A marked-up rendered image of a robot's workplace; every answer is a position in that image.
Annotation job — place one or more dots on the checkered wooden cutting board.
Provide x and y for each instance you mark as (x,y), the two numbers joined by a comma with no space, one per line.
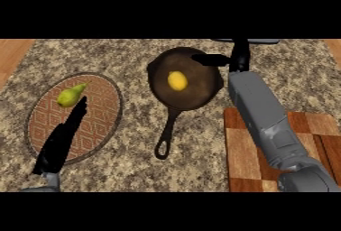
(242,150)

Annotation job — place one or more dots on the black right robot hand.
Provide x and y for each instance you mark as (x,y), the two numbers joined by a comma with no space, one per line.
(238,57)

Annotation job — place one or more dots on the grey flat object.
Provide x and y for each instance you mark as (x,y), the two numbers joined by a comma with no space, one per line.
(264,41)

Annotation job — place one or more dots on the green pear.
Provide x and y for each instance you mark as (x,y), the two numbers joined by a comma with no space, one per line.
(68,97)

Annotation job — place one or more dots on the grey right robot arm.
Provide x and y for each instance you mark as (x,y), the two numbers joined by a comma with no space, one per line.
(266,120)

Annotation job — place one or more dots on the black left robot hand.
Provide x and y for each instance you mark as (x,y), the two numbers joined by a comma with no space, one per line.
(57,144)

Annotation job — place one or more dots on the dark cast iron pan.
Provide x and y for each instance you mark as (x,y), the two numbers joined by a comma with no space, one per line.
(183,90)

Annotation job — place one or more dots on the yellow lemon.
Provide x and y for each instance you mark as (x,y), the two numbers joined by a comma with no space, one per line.
(177,80)

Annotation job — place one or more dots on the round patterned brown placemat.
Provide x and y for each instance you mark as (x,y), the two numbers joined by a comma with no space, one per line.
(103,102)

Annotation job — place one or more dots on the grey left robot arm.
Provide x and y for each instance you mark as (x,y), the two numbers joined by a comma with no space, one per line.
(49,182)

